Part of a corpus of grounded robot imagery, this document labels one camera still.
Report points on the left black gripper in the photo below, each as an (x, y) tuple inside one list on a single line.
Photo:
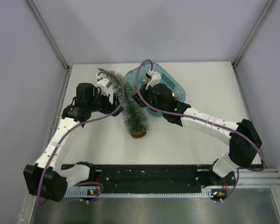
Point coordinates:
[(97, 93)]

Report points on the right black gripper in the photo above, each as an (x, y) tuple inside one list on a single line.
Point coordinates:
[(144, 92)]

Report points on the small green christmas tree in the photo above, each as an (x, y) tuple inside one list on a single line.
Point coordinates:
[(135, 118)]

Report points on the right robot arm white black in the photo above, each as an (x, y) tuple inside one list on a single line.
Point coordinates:
[(241, 137)]

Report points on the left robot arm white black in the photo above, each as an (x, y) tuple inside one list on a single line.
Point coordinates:
[(46, 178)]

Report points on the teal plastic bin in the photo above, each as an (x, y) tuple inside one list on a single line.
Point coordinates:
[(177, 90)]

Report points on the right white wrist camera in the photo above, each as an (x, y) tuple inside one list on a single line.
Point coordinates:
[(155, 78)]

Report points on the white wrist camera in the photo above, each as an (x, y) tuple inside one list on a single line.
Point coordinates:
[(103, 84), (155, 78)]

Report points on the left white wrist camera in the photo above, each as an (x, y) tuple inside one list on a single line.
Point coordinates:
[(103, 84)]

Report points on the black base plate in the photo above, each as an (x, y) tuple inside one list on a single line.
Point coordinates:
[(158, 179)]

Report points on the left aluminium corner post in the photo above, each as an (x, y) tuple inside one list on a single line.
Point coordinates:
[(45, 30)]

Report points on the aluminium corner post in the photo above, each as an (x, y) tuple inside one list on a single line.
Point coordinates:
[(253, 33), (45, 30)]

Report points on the aluminium front rail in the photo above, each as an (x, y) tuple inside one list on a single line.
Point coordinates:
[(248, 179)]

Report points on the right aluminium corner post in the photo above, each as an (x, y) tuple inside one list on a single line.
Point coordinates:
[(253, 33)]

